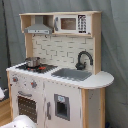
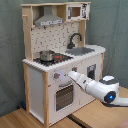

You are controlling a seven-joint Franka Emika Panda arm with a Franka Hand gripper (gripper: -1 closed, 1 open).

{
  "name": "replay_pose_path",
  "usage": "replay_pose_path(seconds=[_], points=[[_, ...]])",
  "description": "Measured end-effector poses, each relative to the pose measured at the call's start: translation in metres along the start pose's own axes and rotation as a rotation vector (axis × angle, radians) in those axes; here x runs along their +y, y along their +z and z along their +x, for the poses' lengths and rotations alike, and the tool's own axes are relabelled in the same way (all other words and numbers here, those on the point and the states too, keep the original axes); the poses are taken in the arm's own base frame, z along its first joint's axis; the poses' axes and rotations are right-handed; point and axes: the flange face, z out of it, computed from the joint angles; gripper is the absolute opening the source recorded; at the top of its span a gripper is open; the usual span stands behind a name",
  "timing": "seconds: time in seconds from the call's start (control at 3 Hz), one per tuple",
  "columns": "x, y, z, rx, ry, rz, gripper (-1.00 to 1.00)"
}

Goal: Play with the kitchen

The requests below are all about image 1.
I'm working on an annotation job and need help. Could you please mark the white oven door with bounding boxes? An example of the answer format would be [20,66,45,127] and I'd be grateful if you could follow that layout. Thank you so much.
[11,88,44,128]

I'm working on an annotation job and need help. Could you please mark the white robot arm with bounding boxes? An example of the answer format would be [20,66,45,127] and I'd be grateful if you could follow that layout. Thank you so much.
[0,115,36,128]

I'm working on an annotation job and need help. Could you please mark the wooden toy kitchen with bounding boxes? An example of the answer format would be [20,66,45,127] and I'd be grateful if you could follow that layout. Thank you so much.
[7,11,114,128]

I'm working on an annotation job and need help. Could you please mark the black toy faucet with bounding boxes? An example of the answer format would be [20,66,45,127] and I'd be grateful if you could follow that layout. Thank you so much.
[76,51,93,70]

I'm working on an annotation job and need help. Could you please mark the grey toy sink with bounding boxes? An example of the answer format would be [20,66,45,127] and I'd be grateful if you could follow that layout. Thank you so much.
[52,68,92,81]

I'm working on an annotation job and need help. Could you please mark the black toy stovetop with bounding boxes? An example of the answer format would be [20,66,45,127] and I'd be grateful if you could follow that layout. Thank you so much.
[18,64,55,73]

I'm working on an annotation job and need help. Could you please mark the silver toy pot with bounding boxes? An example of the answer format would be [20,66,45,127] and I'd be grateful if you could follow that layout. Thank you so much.
[25,57,40,67]

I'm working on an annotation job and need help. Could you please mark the right red stove knob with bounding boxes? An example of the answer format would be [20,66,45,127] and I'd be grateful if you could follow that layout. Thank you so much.
[31,81,37,88]

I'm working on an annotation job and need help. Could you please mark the red stove knob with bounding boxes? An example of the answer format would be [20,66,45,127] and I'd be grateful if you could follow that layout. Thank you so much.
[31,81,37,88]
[12,76,19,83]

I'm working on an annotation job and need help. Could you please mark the white cabinet door with dispenser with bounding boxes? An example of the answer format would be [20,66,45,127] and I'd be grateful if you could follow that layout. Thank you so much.
[45,82,82,128]

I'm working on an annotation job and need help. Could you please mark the white toy microwave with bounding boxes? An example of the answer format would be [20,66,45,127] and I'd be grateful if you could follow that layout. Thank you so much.
[54,14,91,34]

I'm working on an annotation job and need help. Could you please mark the grey range hood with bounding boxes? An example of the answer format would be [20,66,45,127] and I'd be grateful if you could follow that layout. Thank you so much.
[24,16,52,34]

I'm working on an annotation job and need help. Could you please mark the left red stove knob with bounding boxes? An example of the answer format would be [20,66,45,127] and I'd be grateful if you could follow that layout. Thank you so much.
[12,76,19,83]

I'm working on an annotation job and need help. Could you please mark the grey backdrop curtain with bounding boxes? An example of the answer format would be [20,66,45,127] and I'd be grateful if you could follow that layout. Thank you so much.
[0,0,128,128]

